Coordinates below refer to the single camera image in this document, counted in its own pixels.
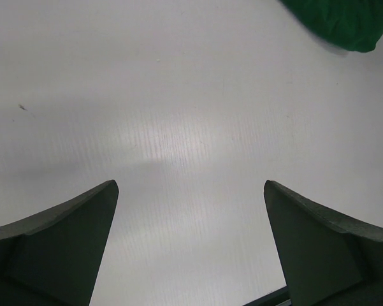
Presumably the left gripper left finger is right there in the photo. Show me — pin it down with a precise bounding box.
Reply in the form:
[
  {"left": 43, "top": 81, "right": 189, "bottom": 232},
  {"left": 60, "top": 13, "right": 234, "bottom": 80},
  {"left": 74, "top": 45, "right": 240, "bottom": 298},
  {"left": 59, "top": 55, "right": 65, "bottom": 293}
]
[{"left": 0, "top": 180, "right": 119, "bottom": 305}]

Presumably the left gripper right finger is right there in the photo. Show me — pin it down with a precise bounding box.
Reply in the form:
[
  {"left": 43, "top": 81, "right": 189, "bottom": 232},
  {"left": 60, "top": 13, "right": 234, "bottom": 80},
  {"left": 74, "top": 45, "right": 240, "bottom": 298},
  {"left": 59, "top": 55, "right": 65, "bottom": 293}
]
[{"left": 264, "top": 180, "right": 383, "bottom": 305}]

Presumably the green t shirt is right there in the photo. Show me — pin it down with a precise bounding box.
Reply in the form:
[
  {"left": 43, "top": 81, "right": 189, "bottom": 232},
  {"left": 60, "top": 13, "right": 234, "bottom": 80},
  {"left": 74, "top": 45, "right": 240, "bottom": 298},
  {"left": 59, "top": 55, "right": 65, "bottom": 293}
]
[{"left": 281, "top": 0, "right": 383, "bottom": 53}]

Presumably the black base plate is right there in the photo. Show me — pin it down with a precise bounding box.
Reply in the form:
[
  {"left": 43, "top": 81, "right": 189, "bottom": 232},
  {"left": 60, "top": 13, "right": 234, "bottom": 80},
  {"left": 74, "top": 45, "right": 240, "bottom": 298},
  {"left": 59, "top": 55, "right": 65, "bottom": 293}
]
[{"left": 244, "top": 286, "right": 292, "bottom": 306}]

